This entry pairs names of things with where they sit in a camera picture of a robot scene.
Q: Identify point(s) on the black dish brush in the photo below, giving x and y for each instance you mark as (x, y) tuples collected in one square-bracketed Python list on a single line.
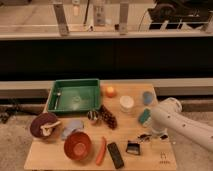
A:
[(133, 148)]

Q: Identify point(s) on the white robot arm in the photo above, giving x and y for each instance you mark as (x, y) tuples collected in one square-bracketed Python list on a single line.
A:
[(167, 114)]

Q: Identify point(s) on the dark red bowl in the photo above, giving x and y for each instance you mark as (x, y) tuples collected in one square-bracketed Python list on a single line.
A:
[(40, 120)]

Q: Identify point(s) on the orange fruit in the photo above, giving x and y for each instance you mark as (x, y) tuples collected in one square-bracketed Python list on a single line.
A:
[(110, 92)]

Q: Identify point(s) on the dark grape bunch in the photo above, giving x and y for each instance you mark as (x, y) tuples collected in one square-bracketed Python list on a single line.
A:
[(108, 117)]

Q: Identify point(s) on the striped dark ball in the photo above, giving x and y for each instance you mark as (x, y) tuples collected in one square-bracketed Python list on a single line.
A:
[(93, 115)]

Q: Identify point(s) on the green plastic tray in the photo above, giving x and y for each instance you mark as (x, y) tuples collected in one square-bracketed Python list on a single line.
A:
[(77, 95)]

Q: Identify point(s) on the blue cup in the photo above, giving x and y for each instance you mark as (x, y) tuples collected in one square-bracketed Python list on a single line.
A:
[(147, 97)]

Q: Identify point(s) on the green sponge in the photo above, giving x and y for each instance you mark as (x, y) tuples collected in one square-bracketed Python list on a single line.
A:
[(144, 118)]

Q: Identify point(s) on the metal spoon in tray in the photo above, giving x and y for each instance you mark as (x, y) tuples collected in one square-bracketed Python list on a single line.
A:
[(57, 99)]

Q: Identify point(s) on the light blue cloth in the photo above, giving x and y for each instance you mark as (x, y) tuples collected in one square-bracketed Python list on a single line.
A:
[(71, 127)]

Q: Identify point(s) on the orange carrot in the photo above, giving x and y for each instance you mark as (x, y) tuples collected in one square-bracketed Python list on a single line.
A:
[(102, 151)]

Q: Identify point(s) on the black rectangular block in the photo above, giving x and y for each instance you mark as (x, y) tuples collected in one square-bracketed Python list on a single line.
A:
[(115, 155)]

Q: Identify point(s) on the wooden spatula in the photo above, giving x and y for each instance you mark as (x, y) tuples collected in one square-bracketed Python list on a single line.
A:
[(48, 128)]

